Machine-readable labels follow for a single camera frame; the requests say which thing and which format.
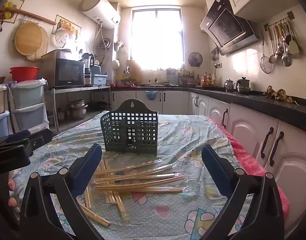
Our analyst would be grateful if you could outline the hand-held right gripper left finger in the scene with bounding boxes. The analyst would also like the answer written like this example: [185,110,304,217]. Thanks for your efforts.
[19,143,103,240]

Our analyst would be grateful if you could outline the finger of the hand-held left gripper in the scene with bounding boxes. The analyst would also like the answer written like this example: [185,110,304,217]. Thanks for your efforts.
[0,129,32,147]
[23,129,53,157]

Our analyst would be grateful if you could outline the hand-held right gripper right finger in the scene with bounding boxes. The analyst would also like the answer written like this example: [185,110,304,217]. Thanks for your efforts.
[201,144,286,240]

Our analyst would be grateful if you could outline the set of wooden chopsticks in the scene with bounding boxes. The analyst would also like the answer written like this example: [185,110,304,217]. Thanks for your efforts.
[79,159,186,228]

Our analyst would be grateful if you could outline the green plastic chopstick holder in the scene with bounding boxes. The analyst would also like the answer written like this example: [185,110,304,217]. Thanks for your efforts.
[100,99,159,157]

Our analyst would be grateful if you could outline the person's left hand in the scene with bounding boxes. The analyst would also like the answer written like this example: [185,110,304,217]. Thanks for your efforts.
[8,179,19,207]

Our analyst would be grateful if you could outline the pastel plastic drawer tower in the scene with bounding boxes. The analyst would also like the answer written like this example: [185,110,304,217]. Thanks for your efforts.
[11,79,50,133]
[0,83,11,142]

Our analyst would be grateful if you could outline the pink blanket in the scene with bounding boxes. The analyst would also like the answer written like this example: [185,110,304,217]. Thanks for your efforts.
[205,116,291,222]

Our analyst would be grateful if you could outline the stacked steel pots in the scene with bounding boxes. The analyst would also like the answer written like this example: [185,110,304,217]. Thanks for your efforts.
[68,99,89,120]

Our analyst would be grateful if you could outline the cartoon printed tablecloth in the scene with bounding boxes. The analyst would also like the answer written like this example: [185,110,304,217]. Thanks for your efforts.
[9,111,253,240]

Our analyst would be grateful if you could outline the white base cabinets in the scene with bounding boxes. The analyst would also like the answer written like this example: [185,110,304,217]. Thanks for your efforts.
[110,89,306,230]

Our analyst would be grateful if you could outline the red plastic basin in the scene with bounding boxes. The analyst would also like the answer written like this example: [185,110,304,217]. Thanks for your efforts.
[9,66,40,83]

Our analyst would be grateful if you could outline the metal shelf table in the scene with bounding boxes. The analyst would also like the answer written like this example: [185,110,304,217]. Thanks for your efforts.
[49,85,111,132]

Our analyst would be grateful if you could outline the black wok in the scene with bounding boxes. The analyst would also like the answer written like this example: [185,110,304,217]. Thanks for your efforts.
[89,101,111,112]

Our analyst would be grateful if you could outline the black microwave oven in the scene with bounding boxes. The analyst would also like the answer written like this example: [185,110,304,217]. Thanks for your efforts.
[46,58,85,88]

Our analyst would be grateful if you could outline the black stone countertop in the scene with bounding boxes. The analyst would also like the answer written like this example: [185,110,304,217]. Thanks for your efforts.
[110,83,306,128]

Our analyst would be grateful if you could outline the blue plastic box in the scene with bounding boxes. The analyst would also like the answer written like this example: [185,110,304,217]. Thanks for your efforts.
[91,74,108,86]

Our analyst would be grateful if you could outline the black blender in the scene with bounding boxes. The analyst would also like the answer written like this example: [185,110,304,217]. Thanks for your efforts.
[81,53,95,86]

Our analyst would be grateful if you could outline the steel kettle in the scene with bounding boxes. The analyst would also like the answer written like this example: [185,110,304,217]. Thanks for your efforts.
[224,78,236,92]

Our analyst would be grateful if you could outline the metal pitcher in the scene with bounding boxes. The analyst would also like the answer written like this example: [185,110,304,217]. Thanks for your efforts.
[235,77,251,95]

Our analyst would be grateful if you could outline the group of condiment bottles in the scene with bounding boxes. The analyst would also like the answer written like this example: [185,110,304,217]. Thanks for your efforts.
[196,71,216,87]

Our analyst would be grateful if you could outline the blue hanging bin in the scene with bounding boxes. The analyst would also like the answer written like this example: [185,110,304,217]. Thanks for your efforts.
[144,90,159,101]

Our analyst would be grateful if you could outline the round wooden cutting boards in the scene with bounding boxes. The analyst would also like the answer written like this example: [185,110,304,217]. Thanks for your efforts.
[14,21,50,62]

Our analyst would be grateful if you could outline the pile of ginger roots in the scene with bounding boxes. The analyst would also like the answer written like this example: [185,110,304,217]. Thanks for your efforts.
[264,85,295,103]

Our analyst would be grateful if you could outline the wooden cutting board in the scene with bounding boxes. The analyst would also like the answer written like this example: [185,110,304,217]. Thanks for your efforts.
[125,60,144,86]

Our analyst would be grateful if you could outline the wooden rolling pin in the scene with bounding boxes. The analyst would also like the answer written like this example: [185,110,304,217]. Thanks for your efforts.
[3,7,58,26]

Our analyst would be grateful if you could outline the large dark steel ladle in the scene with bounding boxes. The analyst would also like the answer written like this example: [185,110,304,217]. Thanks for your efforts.
[281,22,293,68]

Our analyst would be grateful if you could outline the white cylindrical water heater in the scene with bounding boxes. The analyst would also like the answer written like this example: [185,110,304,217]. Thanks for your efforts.
[78,0,121,29]

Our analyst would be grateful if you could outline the black glass range hood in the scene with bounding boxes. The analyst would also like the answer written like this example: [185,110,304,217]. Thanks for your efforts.
[199,0,261,56]

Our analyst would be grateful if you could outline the kitchen window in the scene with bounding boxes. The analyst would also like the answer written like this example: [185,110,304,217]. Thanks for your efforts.
[131,8,183,72]

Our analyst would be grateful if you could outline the coiled hoses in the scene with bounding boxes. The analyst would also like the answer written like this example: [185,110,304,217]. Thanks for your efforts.
[91,20,111,53]

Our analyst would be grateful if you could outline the fruit wall sticker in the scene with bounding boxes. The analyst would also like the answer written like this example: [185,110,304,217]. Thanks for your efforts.
[0,0,25,24]
[52,14,81,41]

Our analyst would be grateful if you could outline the wire skimmer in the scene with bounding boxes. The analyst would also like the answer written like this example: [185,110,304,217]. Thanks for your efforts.
[261,31,272,74]

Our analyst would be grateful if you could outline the wall utensil rail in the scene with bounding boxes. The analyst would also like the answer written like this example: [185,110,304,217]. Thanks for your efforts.
[263,11,296,30]

